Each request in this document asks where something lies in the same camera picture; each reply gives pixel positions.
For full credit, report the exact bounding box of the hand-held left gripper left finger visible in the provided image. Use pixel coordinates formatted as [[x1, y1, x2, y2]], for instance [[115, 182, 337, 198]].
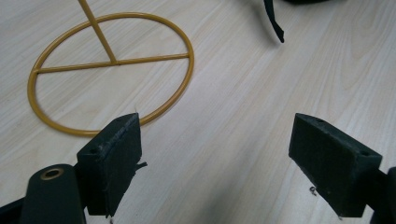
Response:
[[76, 112, 149, 218]]

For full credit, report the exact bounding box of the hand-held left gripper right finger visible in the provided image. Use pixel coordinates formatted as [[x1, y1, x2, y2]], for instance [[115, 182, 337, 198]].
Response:
[[288, 112, 383, 218]]

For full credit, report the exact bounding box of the yellow metal stand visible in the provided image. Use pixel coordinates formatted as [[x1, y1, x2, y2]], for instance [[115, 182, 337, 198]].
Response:
[[26, 0, 195, 138]]

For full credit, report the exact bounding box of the black strap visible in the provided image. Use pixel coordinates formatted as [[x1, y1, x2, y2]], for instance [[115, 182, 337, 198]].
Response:
[[262, 0, 286, 44]]

